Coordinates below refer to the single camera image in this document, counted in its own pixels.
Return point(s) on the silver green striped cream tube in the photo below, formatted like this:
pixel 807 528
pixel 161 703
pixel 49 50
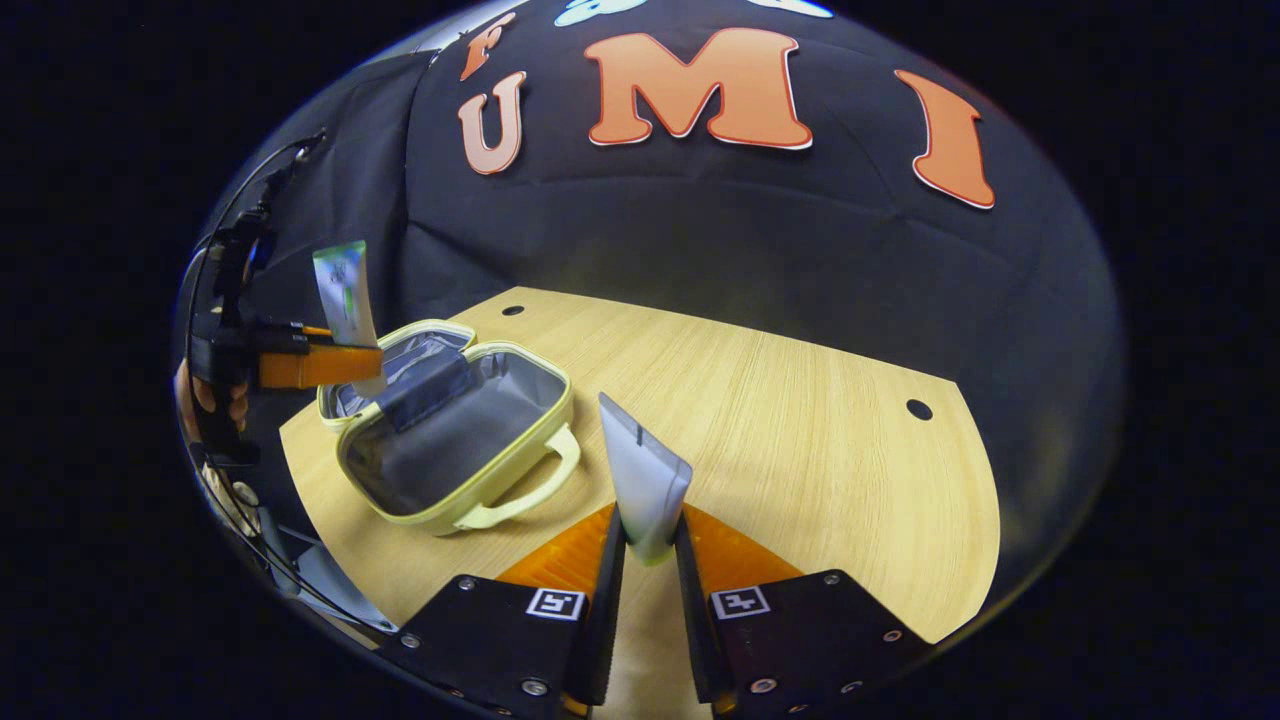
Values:
pixel 345 300

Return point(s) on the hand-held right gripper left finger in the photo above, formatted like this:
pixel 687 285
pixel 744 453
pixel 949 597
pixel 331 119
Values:
pixel 600 620

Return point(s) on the plain white cream tube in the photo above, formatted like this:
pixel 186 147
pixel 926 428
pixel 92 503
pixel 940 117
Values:
pixel 645 490

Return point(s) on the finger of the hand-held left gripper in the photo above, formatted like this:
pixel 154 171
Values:
pixel 295 331
pixel 320 366

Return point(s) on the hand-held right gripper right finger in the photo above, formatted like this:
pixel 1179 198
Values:
pixel 693 600

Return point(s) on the black backdrop cloth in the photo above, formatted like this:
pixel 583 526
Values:
pixel 700 250

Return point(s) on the pale yellow suitcase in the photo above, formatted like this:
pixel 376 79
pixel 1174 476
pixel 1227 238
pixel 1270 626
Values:
pixel 460 430

